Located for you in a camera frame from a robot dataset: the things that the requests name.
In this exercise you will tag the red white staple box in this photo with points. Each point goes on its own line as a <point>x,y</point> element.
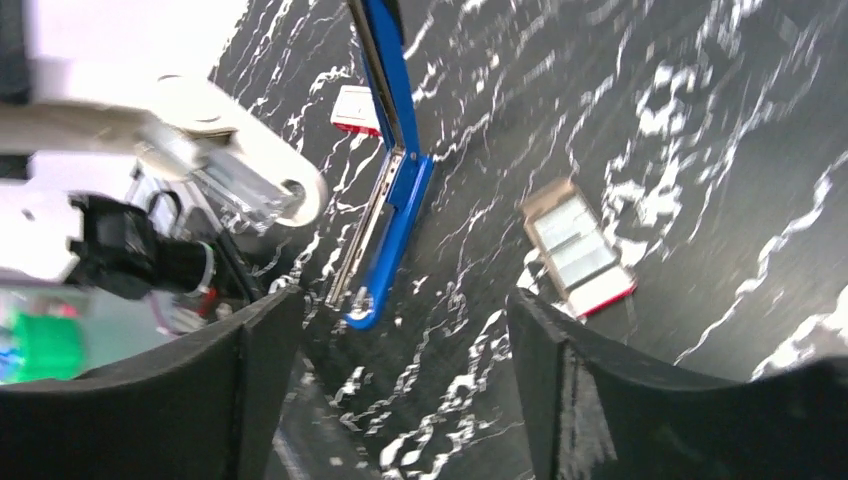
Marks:
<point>354,111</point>

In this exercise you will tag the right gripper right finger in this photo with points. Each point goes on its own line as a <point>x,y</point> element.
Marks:
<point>595,408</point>

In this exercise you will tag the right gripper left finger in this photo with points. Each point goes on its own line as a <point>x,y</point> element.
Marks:
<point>203,406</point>

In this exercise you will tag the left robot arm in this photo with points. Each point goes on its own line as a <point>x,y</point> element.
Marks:
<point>108,80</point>

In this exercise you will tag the silver staple strips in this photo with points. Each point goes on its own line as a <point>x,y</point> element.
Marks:
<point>584,266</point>

